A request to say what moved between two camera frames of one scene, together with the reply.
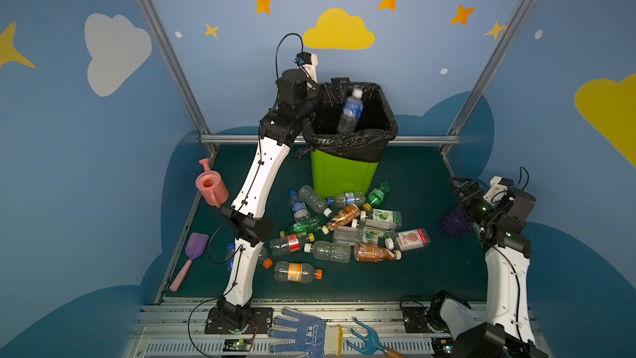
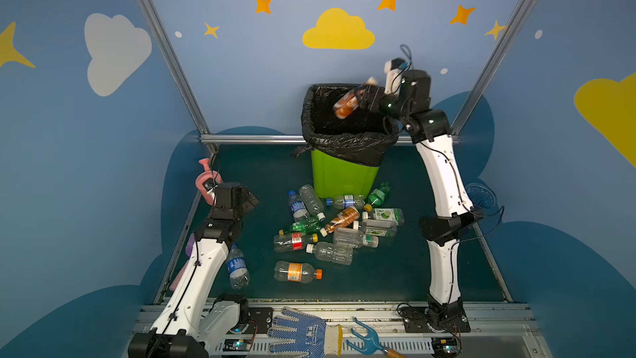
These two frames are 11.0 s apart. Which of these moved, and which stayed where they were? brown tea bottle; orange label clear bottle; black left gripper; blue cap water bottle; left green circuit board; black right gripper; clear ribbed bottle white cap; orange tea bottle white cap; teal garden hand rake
Moved: brown tea bottle; black left gripper; black right gripper
Stayed: teal garden hand rake; orange label clear bottle; clear ribbed bottle white cap; left green circuit board; blue cap water bottle; orange tea bottle white cap
